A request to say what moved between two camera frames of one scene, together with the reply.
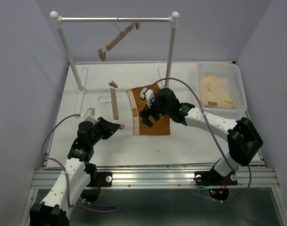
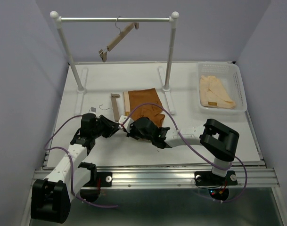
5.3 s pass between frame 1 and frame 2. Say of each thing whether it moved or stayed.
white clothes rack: stayed
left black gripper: stayed
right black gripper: moved
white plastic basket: stayed
